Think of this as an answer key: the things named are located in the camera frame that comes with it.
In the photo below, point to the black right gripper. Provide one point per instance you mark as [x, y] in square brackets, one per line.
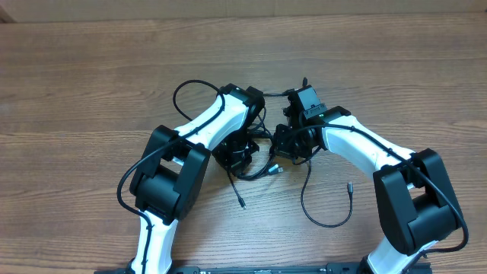
[281, 148]

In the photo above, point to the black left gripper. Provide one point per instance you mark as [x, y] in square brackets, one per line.
[236, 164]

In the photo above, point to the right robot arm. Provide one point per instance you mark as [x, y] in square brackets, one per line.
[416, 203]

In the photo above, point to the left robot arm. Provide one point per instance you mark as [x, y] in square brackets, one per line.
[167, 180]

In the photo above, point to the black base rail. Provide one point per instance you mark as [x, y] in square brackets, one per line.
[329, 268]

